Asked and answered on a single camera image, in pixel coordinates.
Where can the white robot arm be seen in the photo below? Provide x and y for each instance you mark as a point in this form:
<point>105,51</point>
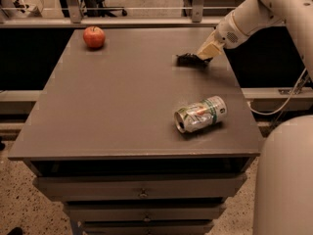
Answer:
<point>283,202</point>

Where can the crushed silver green can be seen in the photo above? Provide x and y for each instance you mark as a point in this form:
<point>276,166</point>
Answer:
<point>201,114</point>

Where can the red apple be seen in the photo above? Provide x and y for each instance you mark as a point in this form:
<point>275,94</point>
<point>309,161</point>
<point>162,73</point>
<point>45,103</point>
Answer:
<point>94,37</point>

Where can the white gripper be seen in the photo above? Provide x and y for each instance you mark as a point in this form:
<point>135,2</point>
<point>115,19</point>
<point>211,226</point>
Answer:
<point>227,31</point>

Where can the grey metal railing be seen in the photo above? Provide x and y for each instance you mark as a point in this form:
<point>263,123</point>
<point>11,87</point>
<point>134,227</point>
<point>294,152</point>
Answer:
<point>140,13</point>

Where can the grey drawer cabinet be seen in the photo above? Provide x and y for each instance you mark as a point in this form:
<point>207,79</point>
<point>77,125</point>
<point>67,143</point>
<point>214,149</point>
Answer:
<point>102,139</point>

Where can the black rxbar chocolate wrapper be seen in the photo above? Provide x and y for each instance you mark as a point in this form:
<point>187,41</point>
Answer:
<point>192,60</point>

